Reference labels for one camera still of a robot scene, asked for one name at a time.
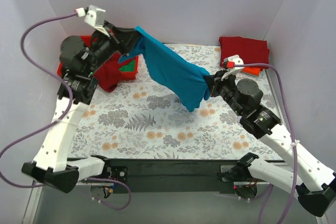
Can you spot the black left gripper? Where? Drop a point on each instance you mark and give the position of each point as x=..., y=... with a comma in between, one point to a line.
x=118, y=39

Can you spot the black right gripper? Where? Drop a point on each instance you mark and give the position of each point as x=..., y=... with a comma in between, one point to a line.
x=217, y=84

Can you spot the teal blue t-shirt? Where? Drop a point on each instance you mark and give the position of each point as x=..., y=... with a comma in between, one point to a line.
x=169, y=69

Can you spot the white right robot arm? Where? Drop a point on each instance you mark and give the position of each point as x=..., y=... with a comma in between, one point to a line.
x=314, y=183

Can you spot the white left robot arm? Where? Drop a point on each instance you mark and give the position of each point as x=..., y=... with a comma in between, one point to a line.
x=50, y=166

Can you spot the green t-shirt in bin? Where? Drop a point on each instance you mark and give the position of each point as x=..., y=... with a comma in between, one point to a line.
x=130, y=67

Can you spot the red plastic bin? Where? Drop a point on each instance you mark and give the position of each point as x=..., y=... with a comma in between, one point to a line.
x=75, y=61

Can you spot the crumpled dark red t-shirt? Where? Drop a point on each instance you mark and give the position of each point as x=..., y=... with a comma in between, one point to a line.
x=109, y=75

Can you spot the folded orange t-shirt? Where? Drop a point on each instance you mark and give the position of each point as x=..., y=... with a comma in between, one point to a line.
x=254, y=71

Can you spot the folded dark red t-shirt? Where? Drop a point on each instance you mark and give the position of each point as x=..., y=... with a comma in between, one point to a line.
x=249, y=50

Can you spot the floral patterned table mat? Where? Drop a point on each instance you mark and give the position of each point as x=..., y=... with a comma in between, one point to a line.
x=142, y=119

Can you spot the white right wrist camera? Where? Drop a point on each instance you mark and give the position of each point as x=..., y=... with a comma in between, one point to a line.
x=232, y=66

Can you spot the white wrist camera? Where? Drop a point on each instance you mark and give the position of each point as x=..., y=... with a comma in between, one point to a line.
x=232, y=66
x=94, y=17

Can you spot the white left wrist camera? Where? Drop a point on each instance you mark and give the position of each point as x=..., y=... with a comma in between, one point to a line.
x=94, y=17

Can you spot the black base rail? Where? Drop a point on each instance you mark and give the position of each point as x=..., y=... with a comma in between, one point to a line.
x=175, y=175

